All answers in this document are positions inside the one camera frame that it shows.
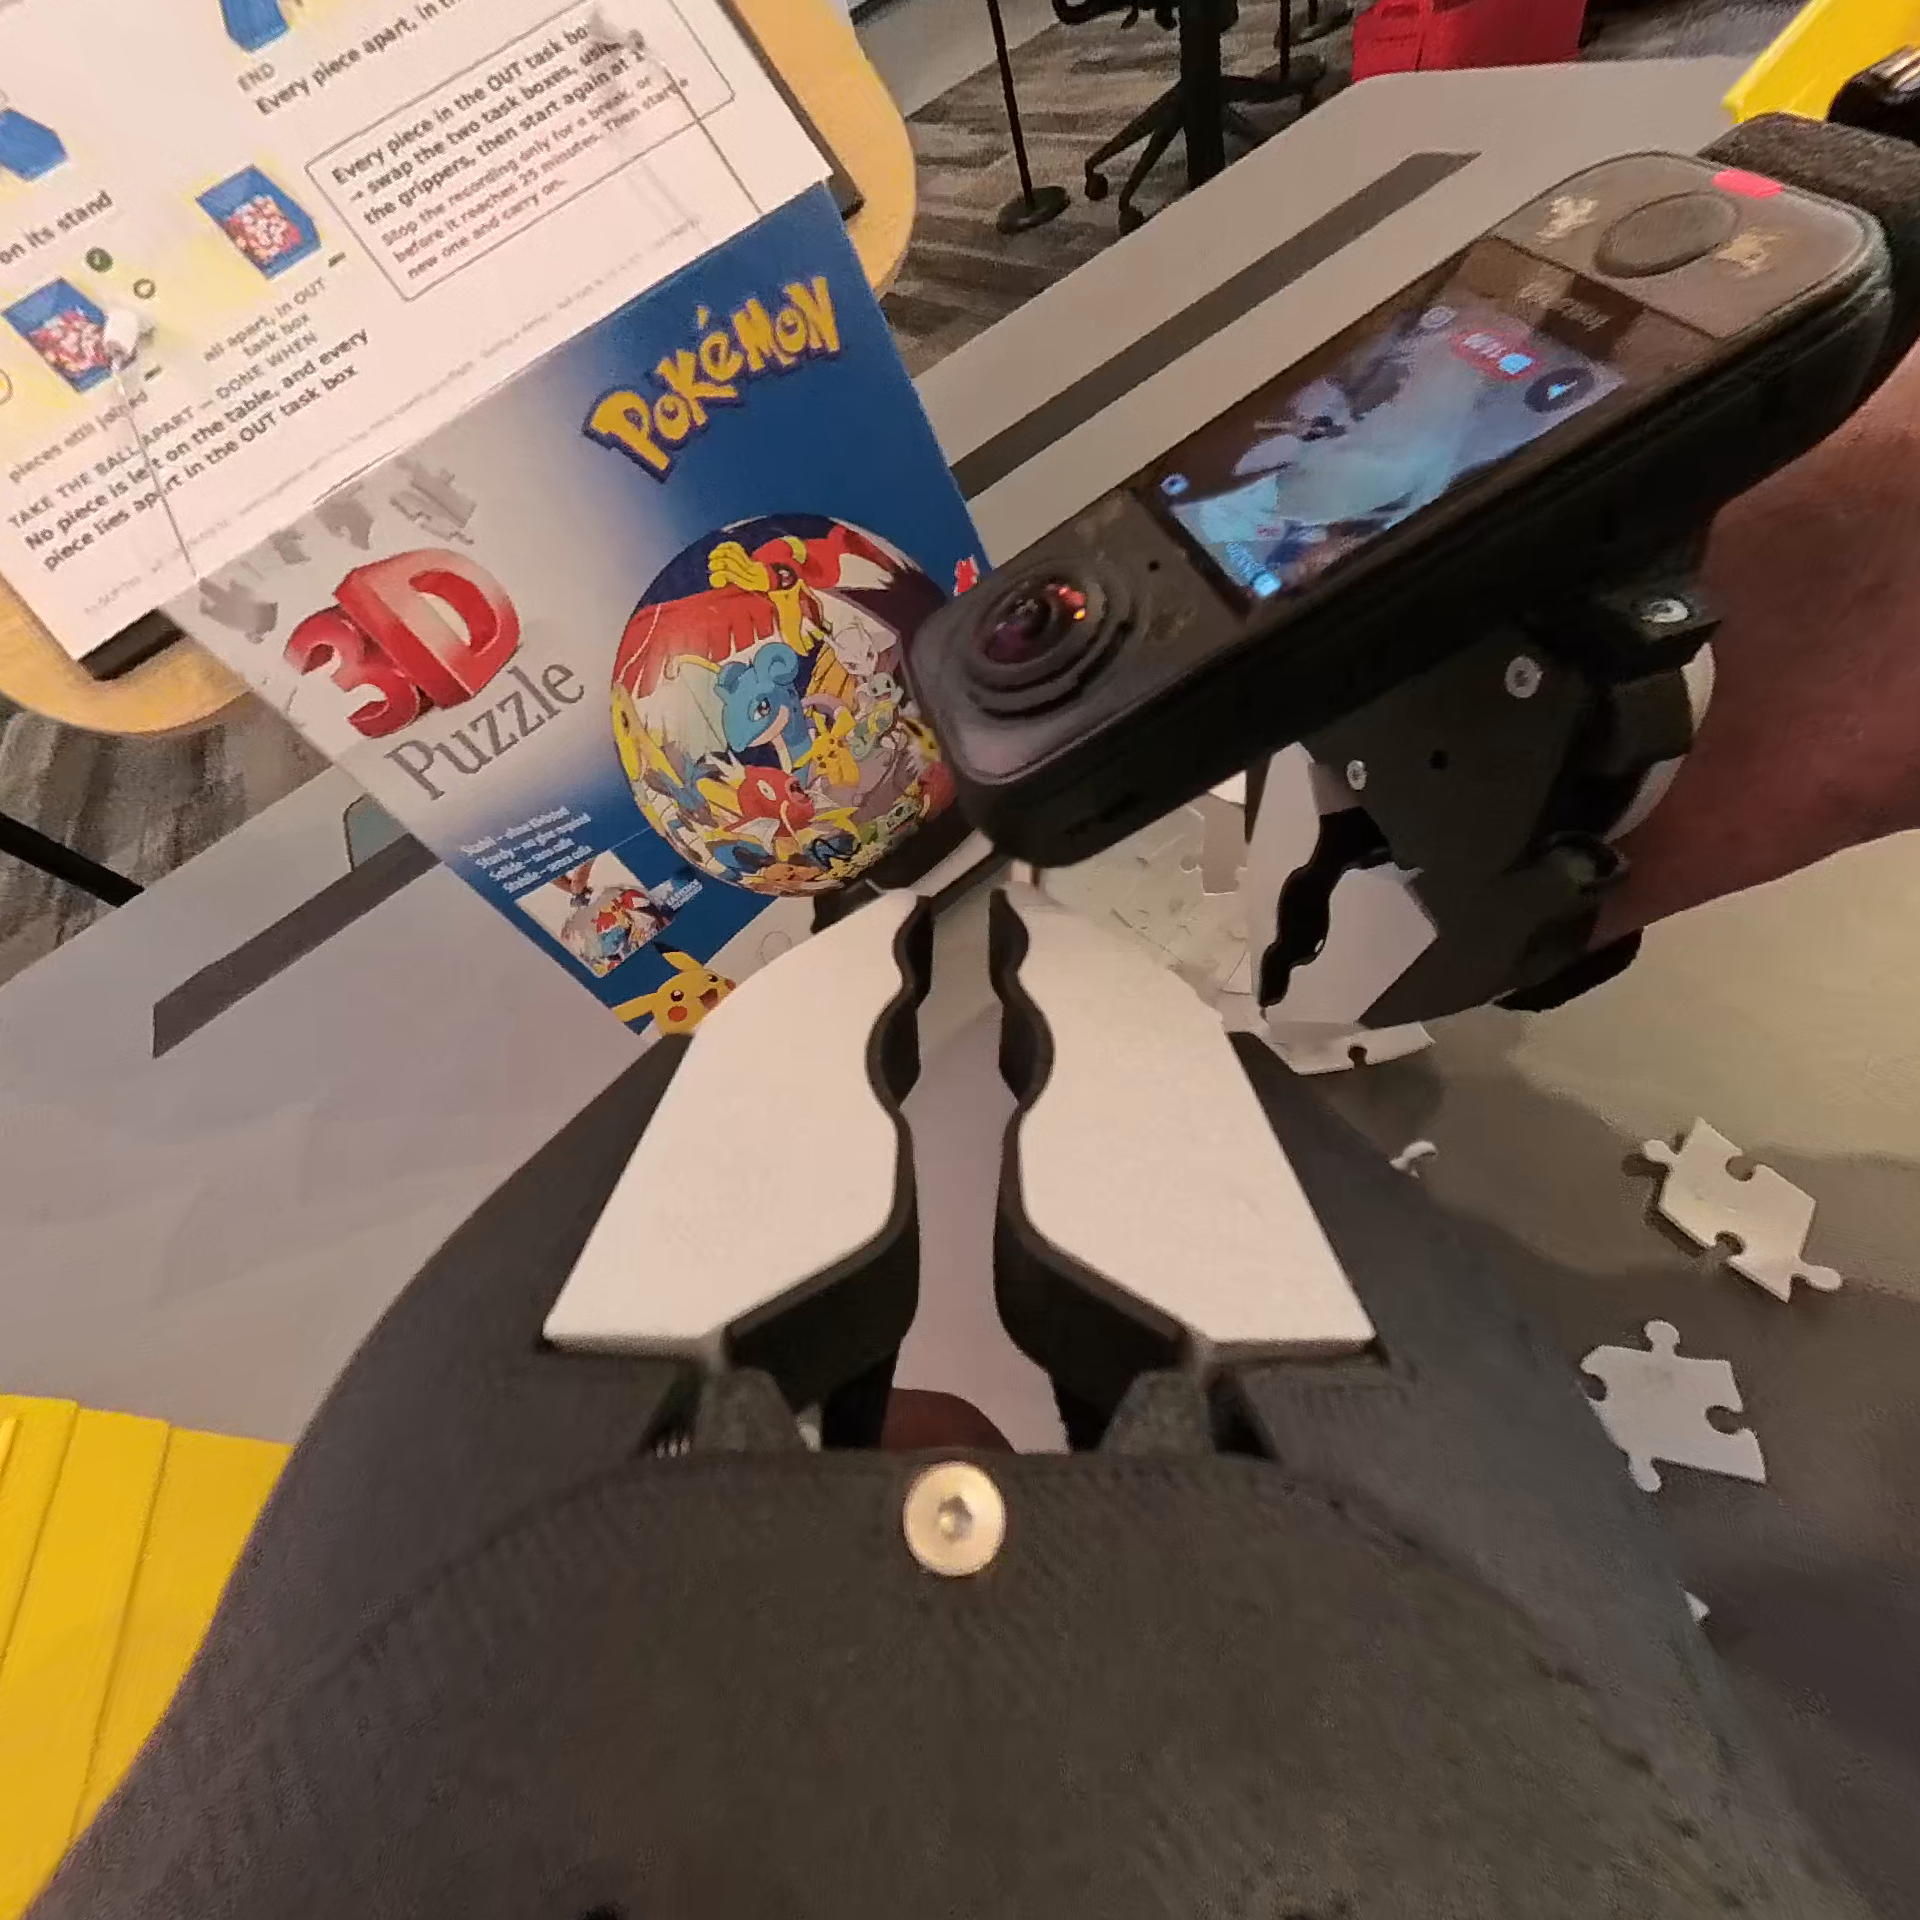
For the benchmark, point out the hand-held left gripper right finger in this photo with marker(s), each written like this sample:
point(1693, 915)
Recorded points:
point(1184, 1202)

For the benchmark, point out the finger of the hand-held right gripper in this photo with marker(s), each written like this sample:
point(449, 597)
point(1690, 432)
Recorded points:
point(1284, 811)
point(1373, 939)

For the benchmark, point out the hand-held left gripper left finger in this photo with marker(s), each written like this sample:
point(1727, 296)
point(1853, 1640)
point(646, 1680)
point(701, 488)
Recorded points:
point(720, 1202)

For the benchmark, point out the blue puzzle box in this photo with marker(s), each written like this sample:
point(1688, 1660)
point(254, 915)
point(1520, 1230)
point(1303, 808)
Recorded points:
point(751, 452)

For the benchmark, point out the red bin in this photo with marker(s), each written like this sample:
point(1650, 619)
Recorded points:
point(1470, 37)

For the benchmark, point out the person's right hand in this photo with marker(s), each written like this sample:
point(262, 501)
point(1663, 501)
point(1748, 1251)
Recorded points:
point(1800, 675)

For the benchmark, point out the partly built puzzle ball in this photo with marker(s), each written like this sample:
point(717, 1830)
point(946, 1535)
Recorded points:
point(1184, 902)

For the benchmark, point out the black pole stand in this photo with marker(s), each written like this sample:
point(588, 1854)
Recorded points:
point(1026, 150)

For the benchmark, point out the printed instruction sheet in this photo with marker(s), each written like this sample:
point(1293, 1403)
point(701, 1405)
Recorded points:
point(450, 150)

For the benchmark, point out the black office chair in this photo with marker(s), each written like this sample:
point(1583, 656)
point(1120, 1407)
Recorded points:
point(1200, 90)

